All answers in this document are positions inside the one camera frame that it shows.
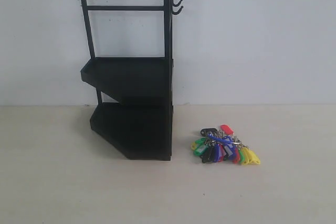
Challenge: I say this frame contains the bunch of colourful key tags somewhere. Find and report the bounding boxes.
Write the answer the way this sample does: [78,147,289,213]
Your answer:
[191,124,261,165]

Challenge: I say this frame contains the black two-tier metal rack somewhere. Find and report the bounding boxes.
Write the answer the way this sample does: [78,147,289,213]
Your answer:
[80,0,183,161]

